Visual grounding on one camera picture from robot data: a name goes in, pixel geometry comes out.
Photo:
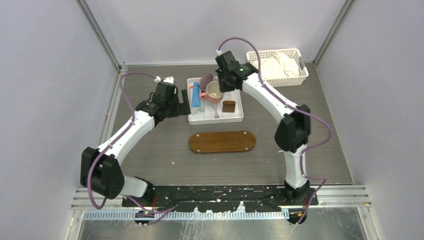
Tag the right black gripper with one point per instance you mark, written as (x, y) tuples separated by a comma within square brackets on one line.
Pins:
[(223, 88)]

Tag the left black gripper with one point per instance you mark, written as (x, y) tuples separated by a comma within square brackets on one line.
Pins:
[(183, 107)]

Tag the white plastic tray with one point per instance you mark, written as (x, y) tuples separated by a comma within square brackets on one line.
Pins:
[(213, 114)]

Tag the purple mug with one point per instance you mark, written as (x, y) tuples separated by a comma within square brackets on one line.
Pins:
[(205, 80)]

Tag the pink mug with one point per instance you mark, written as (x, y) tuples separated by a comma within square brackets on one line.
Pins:
[(212, 93)]

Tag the oval wooden tray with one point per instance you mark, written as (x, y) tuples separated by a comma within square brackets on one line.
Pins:
[(222, 142)]

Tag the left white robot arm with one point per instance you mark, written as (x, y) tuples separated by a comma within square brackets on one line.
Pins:
[(101, 166)]

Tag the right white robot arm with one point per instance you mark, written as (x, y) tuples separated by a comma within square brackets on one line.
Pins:
[(294, 123)]

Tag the blue toothpaste tube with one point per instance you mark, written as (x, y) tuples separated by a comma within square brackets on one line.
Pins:
[(195, 99)]

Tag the white toothpaste tube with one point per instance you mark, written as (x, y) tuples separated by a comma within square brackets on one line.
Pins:
[(190, 94)]

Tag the white towels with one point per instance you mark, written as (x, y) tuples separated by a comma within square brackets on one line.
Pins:
[(279, 66)]

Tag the white basket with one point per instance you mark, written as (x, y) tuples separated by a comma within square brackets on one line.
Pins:
[(294, 53)]

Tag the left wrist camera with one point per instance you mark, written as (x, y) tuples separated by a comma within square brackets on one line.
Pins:
[(169, 79)]

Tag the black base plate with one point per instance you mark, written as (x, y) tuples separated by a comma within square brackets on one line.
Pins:
[(224, 198)]

